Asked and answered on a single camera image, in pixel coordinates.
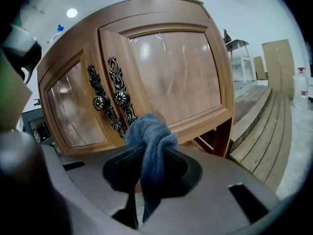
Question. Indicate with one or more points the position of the large cardboard sheet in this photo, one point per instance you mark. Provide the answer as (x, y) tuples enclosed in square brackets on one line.
[(278, 67)]

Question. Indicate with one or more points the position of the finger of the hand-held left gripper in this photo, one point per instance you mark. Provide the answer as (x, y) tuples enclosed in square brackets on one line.
[(22, 40)]

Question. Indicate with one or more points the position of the small cardboard sheet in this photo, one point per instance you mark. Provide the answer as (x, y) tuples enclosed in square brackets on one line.
[(259, 67)]

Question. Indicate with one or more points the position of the round ceiling light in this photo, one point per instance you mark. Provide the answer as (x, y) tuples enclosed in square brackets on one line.
[(72, 13)]

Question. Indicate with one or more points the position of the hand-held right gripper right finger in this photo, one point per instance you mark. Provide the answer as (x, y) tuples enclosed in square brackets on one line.
[(207, 204)]

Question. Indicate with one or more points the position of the clear plastic bottle red cap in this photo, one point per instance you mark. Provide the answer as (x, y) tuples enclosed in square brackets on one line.
[(301, 89)]

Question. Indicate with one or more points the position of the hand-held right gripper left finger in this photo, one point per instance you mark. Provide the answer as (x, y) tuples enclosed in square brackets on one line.
[(90, 187)]

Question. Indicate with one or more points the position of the wooden cabinet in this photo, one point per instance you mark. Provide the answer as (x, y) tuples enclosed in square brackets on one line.
[(151, 8)]

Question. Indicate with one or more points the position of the wooden slatted platform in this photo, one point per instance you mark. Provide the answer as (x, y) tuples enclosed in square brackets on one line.
[(264, 131)]

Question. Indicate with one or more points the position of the blue-grey cloth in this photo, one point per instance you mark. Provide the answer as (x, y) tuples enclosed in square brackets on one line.
[(151, 136)]

